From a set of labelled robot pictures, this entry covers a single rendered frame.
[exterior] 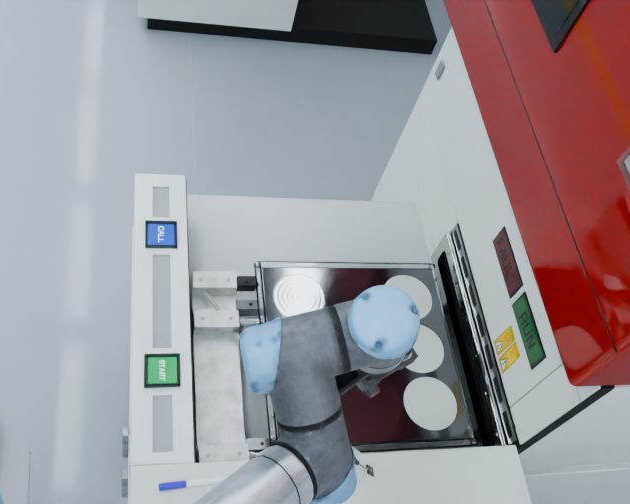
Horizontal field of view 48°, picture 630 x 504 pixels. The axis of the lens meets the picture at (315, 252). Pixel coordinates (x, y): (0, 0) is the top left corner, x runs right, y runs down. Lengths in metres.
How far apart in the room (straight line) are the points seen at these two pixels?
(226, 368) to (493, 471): 0.48
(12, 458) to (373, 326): 0.73
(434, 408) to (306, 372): 0.58
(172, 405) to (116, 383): 1.06
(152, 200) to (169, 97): 1.55
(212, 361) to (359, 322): 0.57
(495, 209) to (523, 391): 0.32
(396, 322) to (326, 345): 0.08
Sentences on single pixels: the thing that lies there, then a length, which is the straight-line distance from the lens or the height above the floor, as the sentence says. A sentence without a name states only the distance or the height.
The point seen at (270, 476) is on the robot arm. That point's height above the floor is 1.31.
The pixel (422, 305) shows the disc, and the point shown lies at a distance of 1.40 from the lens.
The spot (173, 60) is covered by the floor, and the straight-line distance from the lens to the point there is 3.02.
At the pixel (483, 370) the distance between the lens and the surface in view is 1.34.
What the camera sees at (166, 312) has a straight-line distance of 1.22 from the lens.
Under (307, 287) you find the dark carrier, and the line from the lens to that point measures 1.35.
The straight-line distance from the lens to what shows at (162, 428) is 1.14.
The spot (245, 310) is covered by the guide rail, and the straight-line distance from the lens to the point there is 1.37.
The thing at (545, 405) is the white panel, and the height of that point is 1.08.
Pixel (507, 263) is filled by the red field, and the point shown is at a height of 1.10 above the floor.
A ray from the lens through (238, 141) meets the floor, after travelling 2.75.
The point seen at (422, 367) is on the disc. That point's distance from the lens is 1.34.
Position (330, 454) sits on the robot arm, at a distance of 0.81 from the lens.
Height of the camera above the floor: 2.04
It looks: 54 degrees down
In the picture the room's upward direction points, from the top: 22 degrees clockwise
